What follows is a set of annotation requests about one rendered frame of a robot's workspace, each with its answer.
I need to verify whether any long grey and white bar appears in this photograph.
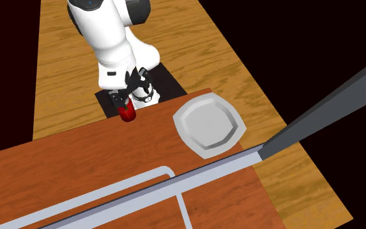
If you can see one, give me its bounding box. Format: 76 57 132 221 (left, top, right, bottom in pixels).
39 51 366 229

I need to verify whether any brown wooden table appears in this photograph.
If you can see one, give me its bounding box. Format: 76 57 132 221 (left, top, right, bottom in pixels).
0 87 287 229

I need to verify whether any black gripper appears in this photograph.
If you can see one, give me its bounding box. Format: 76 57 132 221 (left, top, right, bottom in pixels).
107 66 152 109

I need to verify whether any thin white frame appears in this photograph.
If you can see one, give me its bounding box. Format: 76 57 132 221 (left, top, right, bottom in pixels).
0 165 193 229

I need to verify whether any red fruit with green stem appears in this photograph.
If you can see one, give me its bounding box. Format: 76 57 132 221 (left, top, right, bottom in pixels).
116 98 137 123

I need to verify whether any dark robot stand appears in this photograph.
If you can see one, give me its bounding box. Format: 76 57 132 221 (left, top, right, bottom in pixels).
94 62 189 120

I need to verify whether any white plate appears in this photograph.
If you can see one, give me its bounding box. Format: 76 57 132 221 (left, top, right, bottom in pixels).
172 92 247 160

